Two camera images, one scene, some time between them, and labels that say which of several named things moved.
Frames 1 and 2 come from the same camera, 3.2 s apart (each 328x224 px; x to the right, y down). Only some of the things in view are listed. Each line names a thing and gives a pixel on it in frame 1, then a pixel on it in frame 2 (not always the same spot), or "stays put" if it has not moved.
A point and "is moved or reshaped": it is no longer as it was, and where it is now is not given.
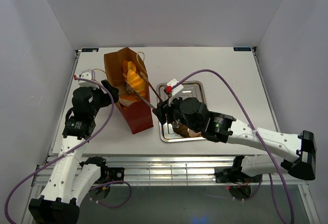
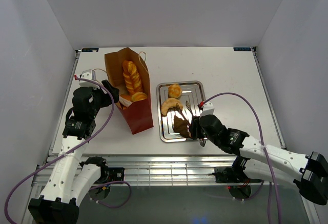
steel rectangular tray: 195,89 stays put
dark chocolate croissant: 182,130 stays put
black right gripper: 161,112 → 196,127
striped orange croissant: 134,78 → 138,96
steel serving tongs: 133,90 is moved or reshaped
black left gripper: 114,91 stays put
